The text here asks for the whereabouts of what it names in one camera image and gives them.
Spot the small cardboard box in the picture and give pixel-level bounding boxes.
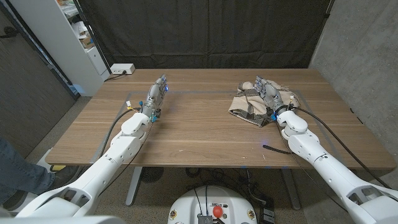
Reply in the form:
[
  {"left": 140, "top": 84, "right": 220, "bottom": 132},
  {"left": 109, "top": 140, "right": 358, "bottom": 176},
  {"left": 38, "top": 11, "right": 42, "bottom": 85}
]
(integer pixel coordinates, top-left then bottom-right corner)
[{"left": 79, "top": 34, "right": 96, "bottom": 49}]

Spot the person leg in jeans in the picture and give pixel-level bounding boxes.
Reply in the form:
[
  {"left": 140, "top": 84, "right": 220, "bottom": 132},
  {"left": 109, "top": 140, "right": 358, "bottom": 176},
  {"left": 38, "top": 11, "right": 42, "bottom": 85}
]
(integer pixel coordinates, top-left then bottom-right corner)
[{"left": 0, "top": 136, "right": 56, "bottom": 206}]

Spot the beige plaid scarf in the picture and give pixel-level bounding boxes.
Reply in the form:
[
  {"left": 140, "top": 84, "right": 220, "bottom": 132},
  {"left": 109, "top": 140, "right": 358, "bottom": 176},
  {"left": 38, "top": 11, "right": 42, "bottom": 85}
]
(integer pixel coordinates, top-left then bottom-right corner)
[{"left": 228, "top": 80, "right": 301, "bottom": 128}]

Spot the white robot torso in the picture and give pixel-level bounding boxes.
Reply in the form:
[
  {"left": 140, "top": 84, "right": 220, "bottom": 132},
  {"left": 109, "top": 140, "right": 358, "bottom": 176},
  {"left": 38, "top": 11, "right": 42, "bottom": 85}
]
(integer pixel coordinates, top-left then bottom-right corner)
[{"left": 167, "top": 185, "right": 258, "bottom": 224}]

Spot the white floor panel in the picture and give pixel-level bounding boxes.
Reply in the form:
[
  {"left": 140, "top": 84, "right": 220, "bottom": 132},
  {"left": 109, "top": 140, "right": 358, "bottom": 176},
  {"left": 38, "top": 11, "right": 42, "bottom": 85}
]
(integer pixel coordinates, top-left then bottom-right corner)
[{"left": 18, "top": 148, "right": 94, "bottom": 206}]

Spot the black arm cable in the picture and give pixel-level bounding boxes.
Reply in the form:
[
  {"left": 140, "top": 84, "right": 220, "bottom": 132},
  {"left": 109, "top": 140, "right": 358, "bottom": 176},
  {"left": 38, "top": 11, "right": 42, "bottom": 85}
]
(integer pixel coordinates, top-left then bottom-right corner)
[
  {"left": 290, "top": 105, "right": 392, "bottom": 190},
  {"left": 98, "top": 107, "right": 141, "bottom": 159}
]

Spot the black floor power strip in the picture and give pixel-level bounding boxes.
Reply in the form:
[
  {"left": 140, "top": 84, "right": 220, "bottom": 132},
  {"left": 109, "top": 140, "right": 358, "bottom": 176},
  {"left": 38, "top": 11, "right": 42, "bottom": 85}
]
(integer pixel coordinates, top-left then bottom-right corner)
[{"left": 259, "top": 198, "right": 276, "bottom": 224}]

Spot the white shelf cabinet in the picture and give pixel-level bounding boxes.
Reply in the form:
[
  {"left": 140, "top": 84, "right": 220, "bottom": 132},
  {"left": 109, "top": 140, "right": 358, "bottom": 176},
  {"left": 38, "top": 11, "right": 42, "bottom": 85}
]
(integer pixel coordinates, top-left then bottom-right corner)
[{"left": 9, "top": 0, "right": 111, "bottom": 97}]

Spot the black round floor fan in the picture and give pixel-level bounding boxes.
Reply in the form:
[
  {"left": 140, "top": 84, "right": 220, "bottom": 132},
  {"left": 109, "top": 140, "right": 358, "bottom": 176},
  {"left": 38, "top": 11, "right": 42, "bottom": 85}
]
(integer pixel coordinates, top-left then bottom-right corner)
[{"left": 140, "top": 167, "right": 165, "bottom": 184}]

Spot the black curtain backdrop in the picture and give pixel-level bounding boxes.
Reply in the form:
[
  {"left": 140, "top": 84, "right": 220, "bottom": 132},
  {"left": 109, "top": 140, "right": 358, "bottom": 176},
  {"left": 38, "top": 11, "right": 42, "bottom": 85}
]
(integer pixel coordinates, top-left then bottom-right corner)
[{"left": 77, "top": 0, "right": 332, "bottom": 70}]

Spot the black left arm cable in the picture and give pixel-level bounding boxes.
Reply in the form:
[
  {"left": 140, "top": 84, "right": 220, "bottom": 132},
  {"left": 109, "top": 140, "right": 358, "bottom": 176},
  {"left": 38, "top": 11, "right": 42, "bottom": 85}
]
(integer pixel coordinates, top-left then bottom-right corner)
[{"left": 98, "top": 107, "right": 141, "bottom": 159}]

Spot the black stand pole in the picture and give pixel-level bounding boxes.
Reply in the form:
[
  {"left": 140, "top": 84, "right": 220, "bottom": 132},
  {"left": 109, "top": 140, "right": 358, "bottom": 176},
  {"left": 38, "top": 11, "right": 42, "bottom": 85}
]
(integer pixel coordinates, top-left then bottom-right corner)
[{"left": 72, "top": 0, "right": 112, "bottom": 75}]

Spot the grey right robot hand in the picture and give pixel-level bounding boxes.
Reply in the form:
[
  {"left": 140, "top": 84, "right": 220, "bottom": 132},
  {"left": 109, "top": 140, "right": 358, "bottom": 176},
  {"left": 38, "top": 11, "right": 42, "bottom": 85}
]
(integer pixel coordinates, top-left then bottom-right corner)
[{"left": 254, "top": 75, "right": 290, "bottom": 116}]

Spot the white power outlet box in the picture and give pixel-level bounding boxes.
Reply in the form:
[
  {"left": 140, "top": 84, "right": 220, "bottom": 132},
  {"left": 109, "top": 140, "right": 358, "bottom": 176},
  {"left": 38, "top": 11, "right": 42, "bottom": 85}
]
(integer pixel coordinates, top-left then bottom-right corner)
[{"left": 110, "top": 63, "right": 136, "bottom": 75}]

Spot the black door handle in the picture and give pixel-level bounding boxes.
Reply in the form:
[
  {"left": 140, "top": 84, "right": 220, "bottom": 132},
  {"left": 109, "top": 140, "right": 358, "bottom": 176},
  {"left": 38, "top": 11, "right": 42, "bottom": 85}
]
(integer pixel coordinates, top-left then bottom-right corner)
[{"left": 0, "top": 26, "right": 19, "bottom": 39}]

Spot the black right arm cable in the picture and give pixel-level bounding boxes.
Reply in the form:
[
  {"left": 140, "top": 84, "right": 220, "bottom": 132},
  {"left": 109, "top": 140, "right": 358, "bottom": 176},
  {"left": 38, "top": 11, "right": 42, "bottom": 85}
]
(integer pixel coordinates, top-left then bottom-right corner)
[{"left": 290, "top": 105, "right": 392, "bottom": 190}]

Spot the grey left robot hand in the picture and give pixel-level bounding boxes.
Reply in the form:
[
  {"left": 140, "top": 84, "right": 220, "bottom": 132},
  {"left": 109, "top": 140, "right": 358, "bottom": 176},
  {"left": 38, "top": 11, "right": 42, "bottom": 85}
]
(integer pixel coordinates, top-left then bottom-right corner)
[{"left": 140, "top": 73, "right": 169, "bottom": 123}]

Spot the dark work shoe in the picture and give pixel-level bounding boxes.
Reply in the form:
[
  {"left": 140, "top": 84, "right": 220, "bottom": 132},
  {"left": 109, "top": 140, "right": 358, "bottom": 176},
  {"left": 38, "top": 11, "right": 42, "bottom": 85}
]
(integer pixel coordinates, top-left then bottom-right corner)
[
  {"left": 2, "top": 189, "right": 29, "bottom": 212},
  {"left": 46, "top": 165, "right": 82, "bottom": 191}
]

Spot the black power cord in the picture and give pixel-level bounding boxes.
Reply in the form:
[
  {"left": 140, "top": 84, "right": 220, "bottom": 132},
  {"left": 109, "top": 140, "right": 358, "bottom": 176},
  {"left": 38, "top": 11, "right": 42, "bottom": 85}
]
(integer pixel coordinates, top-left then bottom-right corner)
[{"left": 104, "top": 70, "right": 128, "bottom": 82}]

